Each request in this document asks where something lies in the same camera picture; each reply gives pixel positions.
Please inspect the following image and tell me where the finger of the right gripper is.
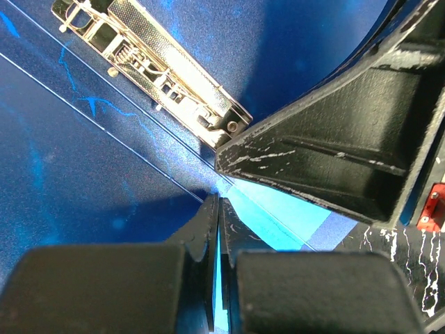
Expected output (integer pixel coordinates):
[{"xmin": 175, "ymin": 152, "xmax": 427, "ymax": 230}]
[{"xmin": 215, "ymin": 1, "xmax": 444, "ymax": 225}]

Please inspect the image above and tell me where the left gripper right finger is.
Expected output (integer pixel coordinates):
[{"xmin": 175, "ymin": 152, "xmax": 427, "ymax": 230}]
[{"xmin": 219, "ymin": 198, "xmax": 424, "ymax": 333}]

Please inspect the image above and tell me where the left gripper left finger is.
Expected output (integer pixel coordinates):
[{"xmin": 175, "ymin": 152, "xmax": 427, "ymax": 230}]
[{"xmin": 1, "ymin": 194, "xmax": 219, "ymax": 333}]

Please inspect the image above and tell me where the blue plastic folder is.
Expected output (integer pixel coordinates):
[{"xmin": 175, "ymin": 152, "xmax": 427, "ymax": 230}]
[{"xmin": 0, "ymin": 0, "xmax": 397, "ymax": 334}]

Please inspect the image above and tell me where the metal folder clip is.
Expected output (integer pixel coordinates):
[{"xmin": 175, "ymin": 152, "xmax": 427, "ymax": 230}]
[{"xmin": 51, "ymin": 1, "xmax": 252, "ymax": 150}]

